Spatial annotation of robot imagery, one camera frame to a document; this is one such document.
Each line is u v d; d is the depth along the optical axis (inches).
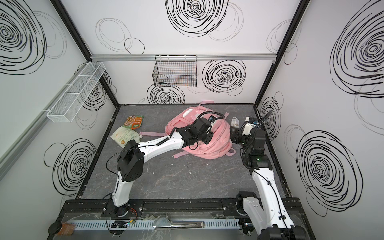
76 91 28.4
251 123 25.6
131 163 19.4
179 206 29.6
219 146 34.2
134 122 42.6
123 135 39.2
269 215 16.3
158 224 25.0
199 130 25.8
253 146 22.3
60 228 24.3
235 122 30.3
